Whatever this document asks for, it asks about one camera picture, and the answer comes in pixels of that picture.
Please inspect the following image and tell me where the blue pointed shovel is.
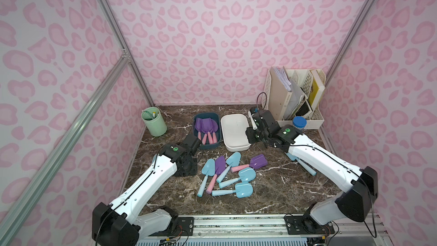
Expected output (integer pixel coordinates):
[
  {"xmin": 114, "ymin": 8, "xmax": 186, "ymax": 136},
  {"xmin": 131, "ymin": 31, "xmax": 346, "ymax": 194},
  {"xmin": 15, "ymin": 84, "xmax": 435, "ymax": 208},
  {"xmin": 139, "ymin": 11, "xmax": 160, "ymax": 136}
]
[
  {"xmin": 197, "ymin": 158, "xmax": 215, "ymax": 198},
  {"xmin": 216, "ymin": 152, "xmax": 241, "ymax": 183}
]

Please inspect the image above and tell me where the purple pointed shovel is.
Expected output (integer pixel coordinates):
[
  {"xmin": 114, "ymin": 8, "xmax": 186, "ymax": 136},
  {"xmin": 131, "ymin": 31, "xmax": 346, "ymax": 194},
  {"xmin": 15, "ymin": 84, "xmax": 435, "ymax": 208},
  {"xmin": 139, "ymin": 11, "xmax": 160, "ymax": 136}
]
[
  {"xmin": 209, "ymin": 118, "xmax": 218, "ymax": 144},
  {"xmin": 206, "ymin": 156, "xmax": 226, "ymax": 194}
]

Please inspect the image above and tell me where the purple square shovel pink handle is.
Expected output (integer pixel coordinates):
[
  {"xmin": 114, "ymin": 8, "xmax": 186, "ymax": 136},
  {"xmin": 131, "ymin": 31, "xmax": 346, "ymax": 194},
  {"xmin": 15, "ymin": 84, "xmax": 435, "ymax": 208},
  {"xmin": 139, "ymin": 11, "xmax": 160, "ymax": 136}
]
[{"xmin": 195, "ymin": 118, "xmax": 206, "ymax": 143}]

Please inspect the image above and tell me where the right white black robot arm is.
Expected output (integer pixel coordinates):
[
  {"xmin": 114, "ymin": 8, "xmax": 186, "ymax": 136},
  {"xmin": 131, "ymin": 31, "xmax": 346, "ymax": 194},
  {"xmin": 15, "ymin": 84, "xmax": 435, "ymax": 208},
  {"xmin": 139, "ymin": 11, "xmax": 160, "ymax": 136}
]
[{"xmin": 246, "ymin": 107, "xmax": 379, "ymax": 231}]

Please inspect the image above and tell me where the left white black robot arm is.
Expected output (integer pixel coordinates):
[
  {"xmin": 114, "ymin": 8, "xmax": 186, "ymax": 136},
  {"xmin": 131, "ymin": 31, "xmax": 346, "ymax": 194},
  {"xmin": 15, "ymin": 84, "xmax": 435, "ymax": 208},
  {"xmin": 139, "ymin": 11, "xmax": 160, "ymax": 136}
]
[{"xmin": 92, "ymin": 134, "xmax": 202, "ymax": 246}]

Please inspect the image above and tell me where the white storage box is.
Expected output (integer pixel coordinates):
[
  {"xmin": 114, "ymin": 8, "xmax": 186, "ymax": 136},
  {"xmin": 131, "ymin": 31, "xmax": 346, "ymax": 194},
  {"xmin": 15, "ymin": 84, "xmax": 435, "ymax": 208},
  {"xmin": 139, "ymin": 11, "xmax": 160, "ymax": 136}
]
[{"xmin": 221, "ymin": 113, "xmax": 251, "ymax": 152}]

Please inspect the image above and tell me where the purple square shovel middle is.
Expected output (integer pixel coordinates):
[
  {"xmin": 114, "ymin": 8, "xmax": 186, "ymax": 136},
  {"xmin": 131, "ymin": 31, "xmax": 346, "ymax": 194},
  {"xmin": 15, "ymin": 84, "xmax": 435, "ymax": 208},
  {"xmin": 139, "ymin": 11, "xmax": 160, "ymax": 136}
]
[{"xmin": 231, "ymin": 154, "xmax": 268, "ymax": 173}]

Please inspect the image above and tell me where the blue round shovel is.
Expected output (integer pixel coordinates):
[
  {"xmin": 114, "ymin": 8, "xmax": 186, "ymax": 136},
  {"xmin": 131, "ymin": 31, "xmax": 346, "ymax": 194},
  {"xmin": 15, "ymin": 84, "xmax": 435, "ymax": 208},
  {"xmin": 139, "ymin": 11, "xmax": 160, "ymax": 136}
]
[{"xmin": 218, "ymin": 167, "xmax": 256, "ymax": 189}]

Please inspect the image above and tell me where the blue lid pencil tube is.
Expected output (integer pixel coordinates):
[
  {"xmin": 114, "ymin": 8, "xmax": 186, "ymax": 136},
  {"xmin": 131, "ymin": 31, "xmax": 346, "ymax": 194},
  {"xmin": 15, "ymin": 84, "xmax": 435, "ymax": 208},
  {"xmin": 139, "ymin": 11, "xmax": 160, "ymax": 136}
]
[{"xmin": 292, "ymin": 116, "xmax": 307, "ymax": 130}]

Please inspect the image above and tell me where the white desk file organizer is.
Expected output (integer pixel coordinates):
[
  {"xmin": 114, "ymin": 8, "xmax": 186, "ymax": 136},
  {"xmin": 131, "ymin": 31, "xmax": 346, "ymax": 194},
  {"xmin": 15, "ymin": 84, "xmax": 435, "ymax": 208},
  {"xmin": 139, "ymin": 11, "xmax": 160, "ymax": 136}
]
[{"xmin": 261, "ymin": 67, "xmax": 325, "ymax": 130}]

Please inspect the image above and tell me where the blue square shovel front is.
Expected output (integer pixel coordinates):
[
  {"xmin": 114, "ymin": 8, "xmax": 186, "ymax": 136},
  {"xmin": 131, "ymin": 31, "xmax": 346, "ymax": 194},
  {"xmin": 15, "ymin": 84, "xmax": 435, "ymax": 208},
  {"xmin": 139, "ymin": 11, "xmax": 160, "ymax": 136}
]
[{"xmin": 211, "ymin": 182, "xmax": 253, "ymax": 198}]

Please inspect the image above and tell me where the green pen holder cup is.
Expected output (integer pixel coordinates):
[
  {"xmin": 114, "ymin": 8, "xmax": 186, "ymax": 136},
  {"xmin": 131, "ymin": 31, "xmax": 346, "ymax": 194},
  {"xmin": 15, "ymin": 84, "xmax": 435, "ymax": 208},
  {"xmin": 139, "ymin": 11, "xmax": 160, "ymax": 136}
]
[{"xmin": 141, "ymin": 107, "xmax": 167, "ymax": 137}]

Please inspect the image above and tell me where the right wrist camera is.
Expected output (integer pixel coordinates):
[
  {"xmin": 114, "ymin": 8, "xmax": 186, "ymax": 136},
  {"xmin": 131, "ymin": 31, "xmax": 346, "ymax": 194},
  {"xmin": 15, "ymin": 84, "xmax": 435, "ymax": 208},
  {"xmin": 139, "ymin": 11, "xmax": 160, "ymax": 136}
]
[{"xmin": 248, "ymin": 110, "xmax": 258, "ymax": 131}]

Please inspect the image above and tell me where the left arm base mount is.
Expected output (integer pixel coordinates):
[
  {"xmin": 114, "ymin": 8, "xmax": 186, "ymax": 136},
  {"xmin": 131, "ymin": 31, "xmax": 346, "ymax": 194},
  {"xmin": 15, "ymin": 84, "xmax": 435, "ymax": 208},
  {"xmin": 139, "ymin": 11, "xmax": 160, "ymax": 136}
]
[{"xmin": 150, "ymin": 206, "xmax": 194, "ymax": 236}]

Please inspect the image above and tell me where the aluminium front rail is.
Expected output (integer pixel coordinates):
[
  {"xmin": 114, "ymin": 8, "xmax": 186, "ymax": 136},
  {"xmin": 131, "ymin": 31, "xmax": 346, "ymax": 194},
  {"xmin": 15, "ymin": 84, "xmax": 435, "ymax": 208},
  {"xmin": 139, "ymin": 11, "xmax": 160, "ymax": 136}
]
[{"xmin": 135, "ymin": 214, "xmax": 392, "ymax": 246}]

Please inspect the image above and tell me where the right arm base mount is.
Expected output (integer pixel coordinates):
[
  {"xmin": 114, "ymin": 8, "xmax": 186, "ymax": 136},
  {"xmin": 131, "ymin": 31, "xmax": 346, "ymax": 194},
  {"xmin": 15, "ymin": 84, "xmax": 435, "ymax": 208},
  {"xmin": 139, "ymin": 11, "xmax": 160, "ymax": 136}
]
[{"xmin": 283, "ymin": 214, "xmax": 336, "ymax": 236}]

